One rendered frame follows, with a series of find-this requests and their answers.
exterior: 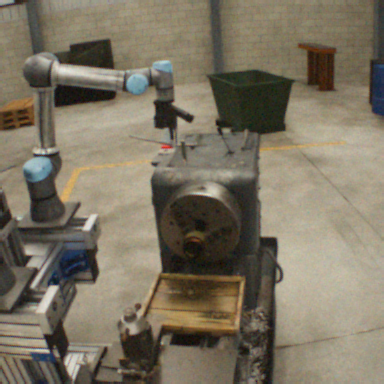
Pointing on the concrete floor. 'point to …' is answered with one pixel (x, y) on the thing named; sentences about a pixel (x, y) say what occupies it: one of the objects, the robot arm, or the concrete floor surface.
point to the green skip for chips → (251, 100)
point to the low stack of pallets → (17, 114)
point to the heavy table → (320, 65)
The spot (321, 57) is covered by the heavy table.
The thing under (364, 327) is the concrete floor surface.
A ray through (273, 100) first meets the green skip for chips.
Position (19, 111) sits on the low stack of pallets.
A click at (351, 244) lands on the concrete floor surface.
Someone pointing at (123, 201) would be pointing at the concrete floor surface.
